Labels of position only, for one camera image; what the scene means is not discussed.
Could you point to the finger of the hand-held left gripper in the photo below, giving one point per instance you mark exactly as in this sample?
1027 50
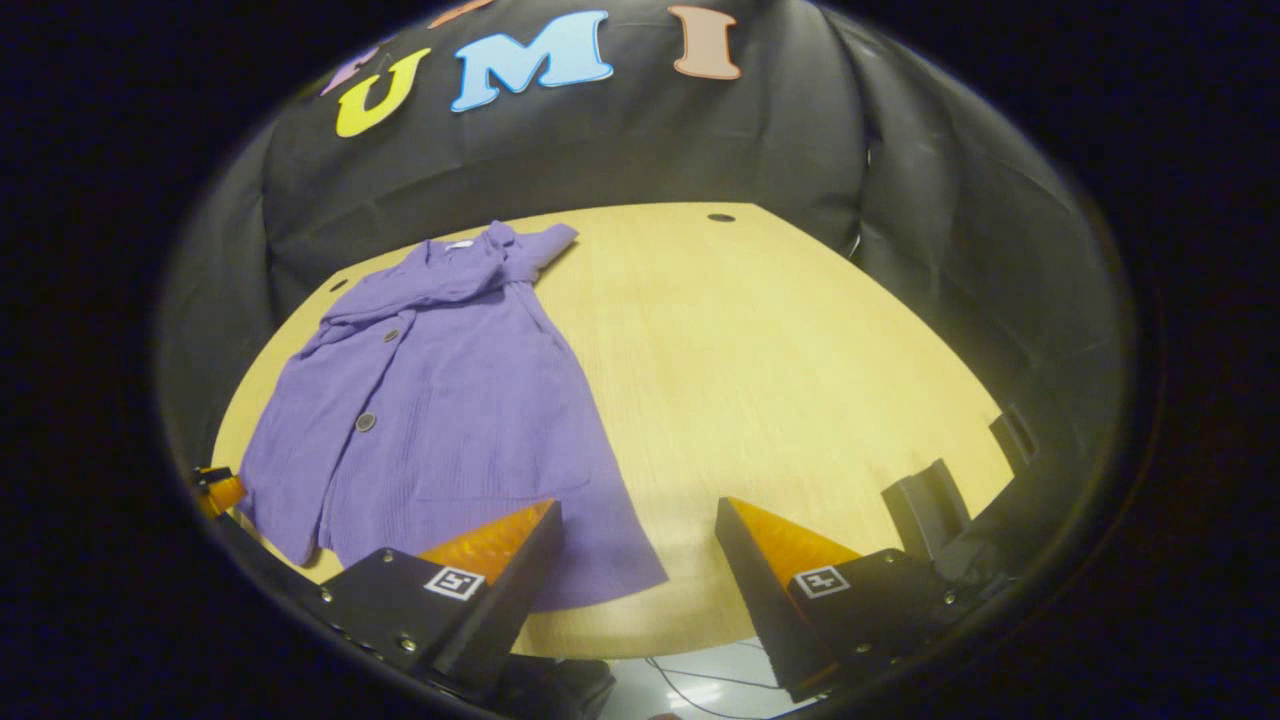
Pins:
225 492

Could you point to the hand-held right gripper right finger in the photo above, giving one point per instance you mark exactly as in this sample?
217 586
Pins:
765 600

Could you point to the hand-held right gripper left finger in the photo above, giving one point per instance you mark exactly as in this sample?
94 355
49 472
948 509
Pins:
500 600

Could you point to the purple button shirt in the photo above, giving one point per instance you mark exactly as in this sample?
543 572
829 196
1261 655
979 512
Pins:
450 400

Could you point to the dark bulky object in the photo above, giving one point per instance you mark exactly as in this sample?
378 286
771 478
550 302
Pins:
555 690

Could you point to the black backdrop cloth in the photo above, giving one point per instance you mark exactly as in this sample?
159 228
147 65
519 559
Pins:
700 140

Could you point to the black upright bracket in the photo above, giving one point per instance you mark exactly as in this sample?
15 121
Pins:
925 505

